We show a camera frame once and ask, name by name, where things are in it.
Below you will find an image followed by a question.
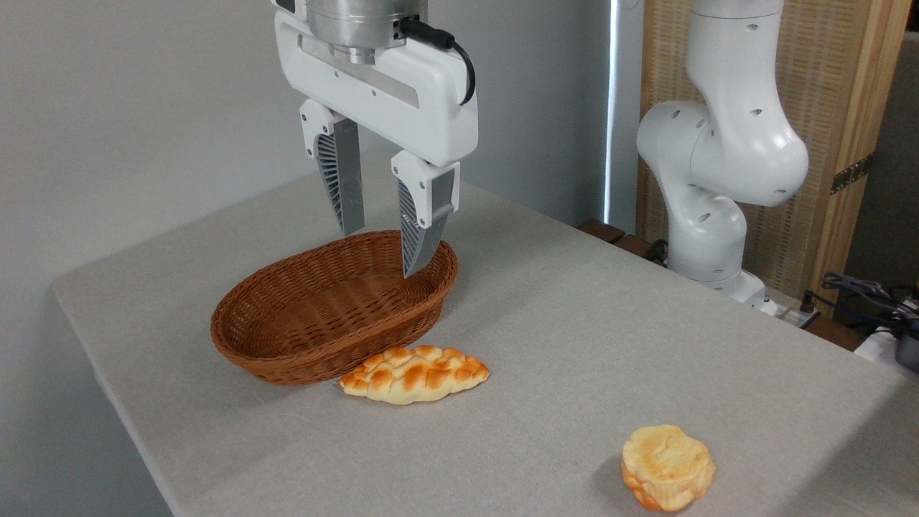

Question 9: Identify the grey tablecloth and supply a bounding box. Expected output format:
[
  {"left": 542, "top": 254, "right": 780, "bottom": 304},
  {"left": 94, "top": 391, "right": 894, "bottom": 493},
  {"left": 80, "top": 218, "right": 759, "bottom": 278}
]
[{"left": 50, "top": 151, "right": 919, "bottom": 517}]

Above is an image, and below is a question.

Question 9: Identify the brown woven wicker basket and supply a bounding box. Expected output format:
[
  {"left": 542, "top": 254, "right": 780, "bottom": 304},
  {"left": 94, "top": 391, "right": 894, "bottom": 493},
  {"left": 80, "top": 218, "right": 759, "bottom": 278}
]
[{"left": 210, "top": 230, "right": 459, "bottom": 387}]

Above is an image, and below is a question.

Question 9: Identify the long braided bread loaf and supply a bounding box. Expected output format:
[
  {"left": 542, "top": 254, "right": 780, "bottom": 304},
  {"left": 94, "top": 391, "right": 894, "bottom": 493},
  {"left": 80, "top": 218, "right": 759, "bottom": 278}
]
[{"left": 339, "top": 345, "right": 491, "bottom": 406}]

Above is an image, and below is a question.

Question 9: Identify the dark brown wooden bench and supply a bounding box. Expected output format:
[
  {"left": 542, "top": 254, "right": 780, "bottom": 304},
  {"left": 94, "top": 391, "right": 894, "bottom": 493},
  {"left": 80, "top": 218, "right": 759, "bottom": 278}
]
[{"left": 578, "top": 218, "right": 670, "bottom": 268}]

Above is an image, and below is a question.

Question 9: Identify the wooden rattan folding screen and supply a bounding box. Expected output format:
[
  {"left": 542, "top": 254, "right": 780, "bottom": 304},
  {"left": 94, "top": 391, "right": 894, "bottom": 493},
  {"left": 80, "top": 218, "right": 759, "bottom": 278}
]
[{"left": 638, "top": 0, "right": 914, "bottom": 318}]

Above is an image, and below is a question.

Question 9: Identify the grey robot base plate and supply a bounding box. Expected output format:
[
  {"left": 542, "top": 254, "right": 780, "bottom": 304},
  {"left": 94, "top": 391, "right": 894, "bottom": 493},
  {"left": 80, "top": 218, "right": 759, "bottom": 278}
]
[{"left": 760, "top": 287, "right": 821, "bottom": 329}]

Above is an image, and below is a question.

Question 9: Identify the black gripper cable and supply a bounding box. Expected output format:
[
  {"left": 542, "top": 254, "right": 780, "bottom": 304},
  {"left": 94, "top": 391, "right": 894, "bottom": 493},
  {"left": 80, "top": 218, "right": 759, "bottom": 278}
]
[{"left": 396, "top": 16, "right": 477, "bottom": 107}]

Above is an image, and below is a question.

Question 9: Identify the black cable bundle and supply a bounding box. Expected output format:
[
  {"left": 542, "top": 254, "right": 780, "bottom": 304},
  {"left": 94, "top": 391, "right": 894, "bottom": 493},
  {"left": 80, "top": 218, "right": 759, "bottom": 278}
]
[{"left": 801, "top": 271, "right": 919, "bottom": 338}]

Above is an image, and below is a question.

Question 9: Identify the round yellow bread bun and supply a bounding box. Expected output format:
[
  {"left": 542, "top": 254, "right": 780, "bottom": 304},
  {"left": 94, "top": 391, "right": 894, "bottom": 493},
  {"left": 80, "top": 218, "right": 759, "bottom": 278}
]
[{"left": 621, "top": 424, "right": 717, "bottom": 513}]

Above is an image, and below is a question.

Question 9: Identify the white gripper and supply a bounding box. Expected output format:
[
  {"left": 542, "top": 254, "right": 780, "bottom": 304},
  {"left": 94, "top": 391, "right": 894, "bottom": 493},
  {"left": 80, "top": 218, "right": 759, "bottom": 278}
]
[{"left": 273, "top": 0, "right": 480, "bottom": 279}]

